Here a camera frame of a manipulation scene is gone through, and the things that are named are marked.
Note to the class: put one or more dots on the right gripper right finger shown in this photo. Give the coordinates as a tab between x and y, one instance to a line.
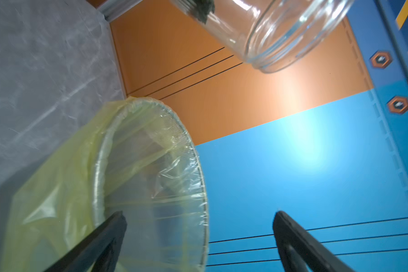
299	251

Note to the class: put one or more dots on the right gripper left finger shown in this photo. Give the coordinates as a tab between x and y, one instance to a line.
99	251

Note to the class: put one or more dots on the glass jar with tea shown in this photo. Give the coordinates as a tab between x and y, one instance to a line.
269	35

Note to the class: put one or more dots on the mesh trash bin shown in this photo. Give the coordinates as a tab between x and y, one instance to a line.
148	168

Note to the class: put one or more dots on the yellow trash bag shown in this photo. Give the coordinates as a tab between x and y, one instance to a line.
52	211

